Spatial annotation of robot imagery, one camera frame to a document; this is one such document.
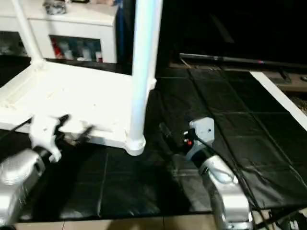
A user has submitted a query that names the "white plastic table top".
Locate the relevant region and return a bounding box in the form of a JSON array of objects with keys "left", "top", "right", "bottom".
[{"left": 0, "top": 60, "right": 157, "bottom": 157}]

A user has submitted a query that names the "white plastic table leg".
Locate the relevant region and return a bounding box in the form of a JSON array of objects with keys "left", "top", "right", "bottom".
[
  {"left": 126, "top": 0, "right": 164, "bottom": 157},
  {"left": 11, "top": 0, "right": 46, "bottom": 68}
]

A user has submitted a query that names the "black work mat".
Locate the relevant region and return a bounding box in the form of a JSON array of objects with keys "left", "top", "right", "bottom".
[{"left": 0, "top": 55, "right": 307, "bottom": 221}]

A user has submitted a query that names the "red bottle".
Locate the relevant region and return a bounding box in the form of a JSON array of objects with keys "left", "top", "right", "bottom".
[{"left": 52, "top": 39, "right": 63, "bottom": 59}]

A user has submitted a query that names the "white glass-door cabinet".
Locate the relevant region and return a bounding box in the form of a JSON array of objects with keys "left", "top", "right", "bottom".
[{"left": 0, "top": 0, "right": 118, "bottom": 63}]

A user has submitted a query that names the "white flat strip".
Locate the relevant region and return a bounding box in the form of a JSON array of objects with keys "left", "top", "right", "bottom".
[{"left": 250, "top": 71, "right": 307, "bottom": 130}]

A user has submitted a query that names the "grey crumpled object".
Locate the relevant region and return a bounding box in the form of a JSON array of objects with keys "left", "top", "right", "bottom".
[{"left": 43, "top": 0, "right": 68, "bottom": 14}]

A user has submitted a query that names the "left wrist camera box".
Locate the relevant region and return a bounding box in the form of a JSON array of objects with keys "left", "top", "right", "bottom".
[{"left": 29, "top": 115, "right": 63, "bottom": 163}]

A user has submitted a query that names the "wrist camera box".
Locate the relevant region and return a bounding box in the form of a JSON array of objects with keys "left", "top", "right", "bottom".
[
  {"left": 189, "top": 117, "right": 215, "bottom": 145},
  {"left": 29, "top": 115, "right": 63, "bottom": 163}
]

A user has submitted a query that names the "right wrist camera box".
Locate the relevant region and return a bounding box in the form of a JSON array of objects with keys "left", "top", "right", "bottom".
[{"left": 189, "top": 117, "right": 215, "bottom": 145}]

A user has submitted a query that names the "dark long rail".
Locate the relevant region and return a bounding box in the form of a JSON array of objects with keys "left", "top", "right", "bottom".
[{"left": 180, "top": 53, "right": 307, "bottom": 68}]

